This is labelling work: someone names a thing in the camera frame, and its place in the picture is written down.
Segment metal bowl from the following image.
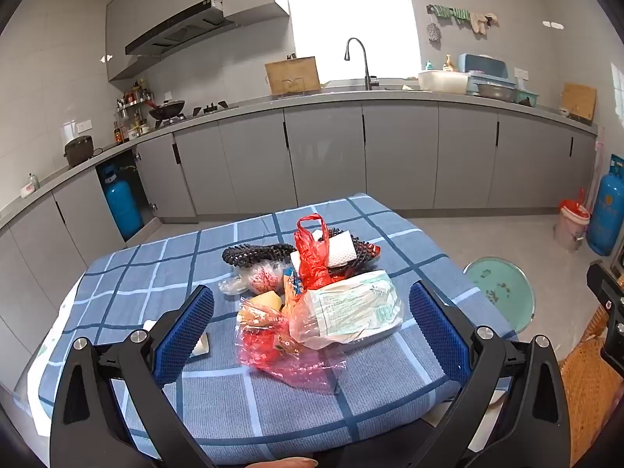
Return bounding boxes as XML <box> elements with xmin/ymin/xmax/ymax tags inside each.
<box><xmin>475</xmin><ymin>83</ymin><xmax>514</xmax><ymax>101</ymax></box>

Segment beige hanging gloves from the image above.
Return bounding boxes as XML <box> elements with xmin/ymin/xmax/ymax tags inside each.
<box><xmin>469</xmin><ymin>11</ymin><xmax>499</xmax><ymax>36</ymax></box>

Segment pink mop handle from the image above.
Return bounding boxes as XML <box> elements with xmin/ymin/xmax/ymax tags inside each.
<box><xmin>591</xmin><ymin>127</ymin><xmax>606</xmax><ymax>208</ymax></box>

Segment bright window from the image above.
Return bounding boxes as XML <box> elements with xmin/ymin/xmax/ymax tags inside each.
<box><xmin>285</xmin><ymin>0</ymin><xmax>421</xmax><ymax>83</ymax></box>

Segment black range hood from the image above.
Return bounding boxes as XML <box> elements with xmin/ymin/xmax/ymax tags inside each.
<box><xmin>124</xmin><ymin>0</ymin><xmax>241</xmax><ymax>57</ymax></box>

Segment small wooden cutting board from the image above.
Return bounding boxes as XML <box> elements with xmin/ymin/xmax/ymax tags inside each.
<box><xmin>560</xmin><ymin>82</ymin><xmax>598</xmax><ymax>124</ymax></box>

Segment white wall socket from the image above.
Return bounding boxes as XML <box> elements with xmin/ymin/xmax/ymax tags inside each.
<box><xmin>60</xmin><ymin>119</ymin><xmax>94</xmax><ymax>140</ymax></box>

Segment blue gas cylinder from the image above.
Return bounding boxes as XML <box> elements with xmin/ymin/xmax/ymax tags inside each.
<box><xmin>100</xmin><ymin>163</ymin><xmax>145</xmax><ymax>243</ymax></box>
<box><xmin>585</xmin><ymin>153</ymin><xmax>624</xmax><ymax>257</ymax></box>

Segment pink bucket with red bag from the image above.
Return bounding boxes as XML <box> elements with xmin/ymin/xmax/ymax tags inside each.
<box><xmin>554</xmin><ymin>199</ymin><xmax>592</xmax><ymax>253</ymax></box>

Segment dark rice cooker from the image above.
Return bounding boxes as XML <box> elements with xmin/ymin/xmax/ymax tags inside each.
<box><xmin>63</xmin><ymin>135</ymin><xmax>95</xmax><ymax>168</ymax></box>

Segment curved kitchen faucet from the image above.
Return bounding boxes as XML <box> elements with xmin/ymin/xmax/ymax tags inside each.
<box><xmin>345</xmin><ymin>37</ymin><xmax>380</xmax><ymax>91</ymax></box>

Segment green striped hanging towel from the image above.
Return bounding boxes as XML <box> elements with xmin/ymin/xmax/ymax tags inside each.
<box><xmin>427</xmin><ymin>4</ymin><xmax>472</xmax><ymax>23</ymax></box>

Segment large wooden cutting board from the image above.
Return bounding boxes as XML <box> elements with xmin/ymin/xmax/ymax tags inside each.
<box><xmin>264</xmin><ymin>56</ymin><xmax>322</xmax><ymax>96</ymax></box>

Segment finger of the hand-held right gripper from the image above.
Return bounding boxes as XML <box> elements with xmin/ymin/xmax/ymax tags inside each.
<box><xmin>586</xmin><ymin>262</ymin><xmax>624</xmax><ymax>376</ymax></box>

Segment white foam block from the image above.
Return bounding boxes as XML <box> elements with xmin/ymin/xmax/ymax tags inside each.
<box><xmin>312</xmin><ymin>228</ymin><xmax>360</xmax><ymax>269</ymax></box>

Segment person's left hand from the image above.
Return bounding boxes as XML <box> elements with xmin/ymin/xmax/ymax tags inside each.
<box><xmin>248</xmin><ymin>457</ymin><xmax>319</xmax><ymax>468</ymax></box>

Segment white and green packet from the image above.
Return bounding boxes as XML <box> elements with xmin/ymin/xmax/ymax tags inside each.
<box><xmin>289</xmin><ymin>270</ymin><xmax>405</xmax><ymax>352</ymax></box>

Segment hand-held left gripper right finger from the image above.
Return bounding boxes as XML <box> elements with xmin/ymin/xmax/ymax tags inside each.
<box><xmin>404</xmin><ymin>280</ymin><xmax>571</xmax><ymax>468</ymax></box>

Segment white plastic basin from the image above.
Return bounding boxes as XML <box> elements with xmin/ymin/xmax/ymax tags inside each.
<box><xmin>418</xmin><ymin>71</ymin><xmax>472</xmax><ymax>93</ymax></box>

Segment yellow and green sponge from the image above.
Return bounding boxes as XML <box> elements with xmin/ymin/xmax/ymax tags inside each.
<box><xmin>248</xmin><ymin>290</ymin><xmax>284</xmax><ymax>314</ymax></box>

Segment clear bag with red print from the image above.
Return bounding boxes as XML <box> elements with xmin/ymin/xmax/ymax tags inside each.
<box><xmin>218</xmin><ymin>259</ymin><xmax>289</xmax><ymax>296</ymax></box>

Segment red clear plastic wrapper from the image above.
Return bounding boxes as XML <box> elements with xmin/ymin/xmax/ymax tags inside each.
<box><xmin>236</xmin><ymin>301</ymin><xmax>348</xmax><ymax>395</ymax></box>

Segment blue plaid tablecloth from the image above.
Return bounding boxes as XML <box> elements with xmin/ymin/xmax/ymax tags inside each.
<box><xmin>14</xmin><ymin>192</ymin><xmax>518</xmax><ymax>468</ymax></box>

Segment wicker chair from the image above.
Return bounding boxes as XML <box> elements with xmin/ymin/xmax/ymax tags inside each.
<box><xmin>557</xmin><ymin>302</ymin><xmax>624</xmax><ymax>468</ymax></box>

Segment black wok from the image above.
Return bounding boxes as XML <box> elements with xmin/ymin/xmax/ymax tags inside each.
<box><xmin>147</xmin><ymin>100</ymin><xmax>187</xmax><ymax>122</ymax></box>

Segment grey lower kitchen cabinets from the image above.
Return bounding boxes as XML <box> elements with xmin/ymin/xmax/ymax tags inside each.
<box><xmin>0</xmin><ymin>89</ymin><xmax>600</xmax><ymax>401</ymax></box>

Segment orange snack wrapper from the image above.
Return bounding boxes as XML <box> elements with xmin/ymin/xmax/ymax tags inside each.
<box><xmin>282</xmin><ymin>273</ymin><xmax>306</xmax><ymax>314</ymax></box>

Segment spice rack with bottles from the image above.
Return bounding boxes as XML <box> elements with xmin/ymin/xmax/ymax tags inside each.
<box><xmin>113</xmin><ymin>79</ymin><xmax>154</xmax><ymax>145</ymax></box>

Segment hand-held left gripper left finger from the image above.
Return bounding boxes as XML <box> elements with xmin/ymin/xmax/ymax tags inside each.
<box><xmin>50</xmin><ymin>284</ymin><xmax>215</xmax><ymax>468</ymax></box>

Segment red plastic bag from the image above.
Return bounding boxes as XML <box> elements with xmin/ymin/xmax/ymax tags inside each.
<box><xmin>294</xmin><ymin>214</ymin><xmax>353</xmax><ymax>291</ymax></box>

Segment blue dish rack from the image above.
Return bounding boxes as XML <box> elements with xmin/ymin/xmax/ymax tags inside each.
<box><xmin>457</xmin><ymin>53</ymin><xmax>518</xmax><ymax>96</ymax></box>

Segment long black mesh net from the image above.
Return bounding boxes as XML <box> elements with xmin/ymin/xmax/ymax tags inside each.
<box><xmin>222</xmin><ymin>243</ymin><xmax>294</xmax><ymax>269</ymax></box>

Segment wide black mesh net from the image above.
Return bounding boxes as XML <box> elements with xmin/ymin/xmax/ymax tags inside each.
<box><xmin>312</xmin><ymin>227</ymin><xmax>382</xmax><ymax>275</ymax></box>

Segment gas stove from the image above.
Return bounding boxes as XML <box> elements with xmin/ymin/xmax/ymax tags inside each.
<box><xmin>146</xmin><ymin>100</ymin><xmax>241</xmax><ymax>126</ymax></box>

